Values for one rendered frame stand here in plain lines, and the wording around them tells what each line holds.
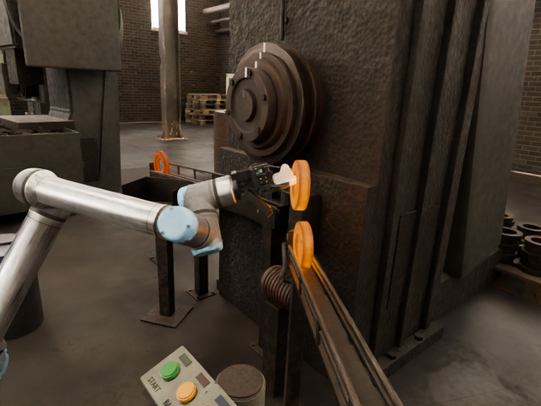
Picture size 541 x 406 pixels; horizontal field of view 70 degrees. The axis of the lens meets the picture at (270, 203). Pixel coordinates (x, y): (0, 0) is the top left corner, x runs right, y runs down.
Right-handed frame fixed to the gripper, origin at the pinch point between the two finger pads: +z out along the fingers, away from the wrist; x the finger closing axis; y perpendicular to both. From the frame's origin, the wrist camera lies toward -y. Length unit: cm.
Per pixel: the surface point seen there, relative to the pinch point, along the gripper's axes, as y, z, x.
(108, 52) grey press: 85, -122, 276
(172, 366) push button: -21, -39, -44
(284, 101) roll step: 21.4, 3.5, 30.6
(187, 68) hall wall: 105, -159, 1149
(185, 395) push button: -22, -36, -52
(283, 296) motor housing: -41.8, -14.1, 6.3
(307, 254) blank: -21.7, -3.3, -7.4
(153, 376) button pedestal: -22, -44, -44
